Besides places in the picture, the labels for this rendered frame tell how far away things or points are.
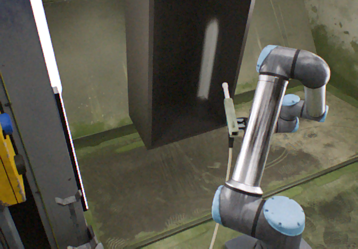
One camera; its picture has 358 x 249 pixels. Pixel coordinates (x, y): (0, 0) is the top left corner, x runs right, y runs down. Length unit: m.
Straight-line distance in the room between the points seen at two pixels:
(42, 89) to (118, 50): 1.88
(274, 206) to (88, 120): 2.03
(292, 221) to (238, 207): 0.20
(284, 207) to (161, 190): 1.41
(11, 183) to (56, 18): 2.42
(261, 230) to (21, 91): 0.99
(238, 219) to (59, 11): 2.36
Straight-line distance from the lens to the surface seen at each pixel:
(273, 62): 1.47
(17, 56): 1.36
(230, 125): 1.95
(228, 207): 1.46
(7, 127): 0.90
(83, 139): 3.14
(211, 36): 2.51
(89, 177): 2.91
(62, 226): 1.84
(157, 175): 2.83
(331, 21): 3.97
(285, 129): 2.09
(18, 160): 0.97
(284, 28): 3.98
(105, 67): 3.20
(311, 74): 1.48
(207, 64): 2.63
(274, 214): 1.41
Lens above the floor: 1.95
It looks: 33 degrees down
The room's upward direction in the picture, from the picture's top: 2 degrees counter-clockwise
